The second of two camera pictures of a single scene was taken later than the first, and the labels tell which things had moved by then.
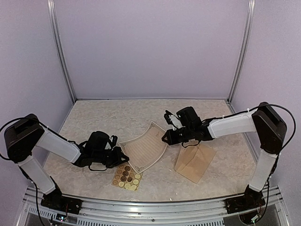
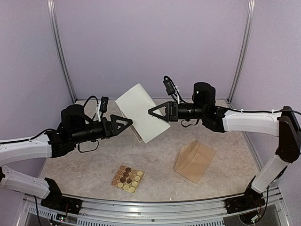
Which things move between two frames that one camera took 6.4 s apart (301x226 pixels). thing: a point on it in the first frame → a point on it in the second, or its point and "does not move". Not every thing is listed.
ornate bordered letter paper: x=145 y=149 → x=135 y=105
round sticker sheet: x=126 y=177 does not move
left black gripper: x=118 y=154 → x=106 y=132
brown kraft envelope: x=193 y=161 does not move
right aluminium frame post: x=242 y=55 does not move
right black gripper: x=171 y=141 → x=168 y=117
